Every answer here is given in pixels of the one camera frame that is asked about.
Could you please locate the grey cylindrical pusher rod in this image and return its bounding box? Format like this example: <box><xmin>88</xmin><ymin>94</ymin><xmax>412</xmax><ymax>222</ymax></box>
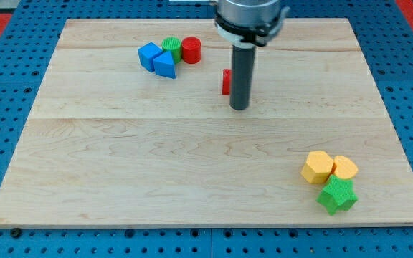
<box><xmin>229</xmin><ymin>46</ymin><xmax>255</xmax><ymax>110</ymax></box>

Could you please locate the wooden board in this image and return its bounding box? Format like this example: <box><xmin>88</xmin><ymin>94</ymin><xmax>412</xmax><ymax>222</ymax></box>
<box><xmin>0</xmin><ymin>18</ymin><xmax>413</xmax><ymax>229</ymax></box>

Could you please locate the yellow hexagon block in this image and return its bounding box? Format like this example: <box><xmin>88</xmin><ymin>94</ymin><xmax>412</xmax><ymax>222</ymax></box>
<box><xmin>300</xmin><ymin>150</ymin><xmax>334</xmax><ymax>184</ymax></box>

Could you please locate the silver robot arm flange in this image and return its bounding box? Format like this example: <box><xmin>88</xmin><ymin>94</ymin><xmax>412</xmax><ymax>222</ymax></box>
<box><xmin>214</xmin><ymin>0</ymin><xmax>290</xmax><ymax>49</ymax></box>

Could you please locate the red star block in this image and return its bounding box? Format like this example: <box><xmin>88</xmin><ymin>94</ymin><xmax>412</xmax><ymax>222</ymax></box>
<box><xmin>222</xmin><ymin>69</ymin><xmax>231</xmax><ymax>95</ymax></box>

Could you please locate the green cylinder block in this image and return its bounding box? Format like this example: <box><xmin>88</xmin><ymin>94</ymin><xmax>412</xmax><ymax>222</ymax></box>
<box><xmin>161</xmin><ymin>37</ymin><xmax>182</xmax><ymax>64</ymax></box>

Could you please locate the yellow heart block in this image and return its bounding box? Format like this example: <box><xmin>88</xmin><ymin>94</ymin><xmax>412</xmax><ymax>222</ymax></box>
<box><xmin>331</xmin><ymin>156</ymin><xmax>359</xmax><ymax>180</ymax></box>

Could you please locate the red cylinder block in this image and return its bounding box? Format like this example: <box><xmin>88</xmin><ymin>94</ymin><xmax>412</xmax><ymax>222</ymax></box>
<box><xmin>181</xmin><ymin>37</ymin><xmax>201</xmax><ymax>64</ymax></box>

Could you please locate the blue triangle block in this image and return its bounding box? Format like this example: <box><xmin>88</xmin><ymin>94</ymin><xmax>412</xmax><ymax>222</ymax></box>
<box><xmin>153</xmin><ymin>51</ymin><xmax>176</xmax><ymax>79</ymax></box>

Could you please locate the blue cube block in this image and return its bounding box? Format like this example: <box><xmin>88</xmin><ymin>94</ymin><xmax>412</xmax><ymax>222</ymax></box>
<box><xmin>138</xmin><ymin>42</ymin><xmax>163</xmax><ymax>72</ymax></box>

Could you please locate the green star block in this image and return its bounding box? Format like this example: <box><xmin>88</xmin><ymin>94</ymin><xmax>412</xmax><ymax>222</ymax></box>
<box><xmin>316</xmin><ymin>175</ymin><xmax>358</xmax><ymax>216</ymax></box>

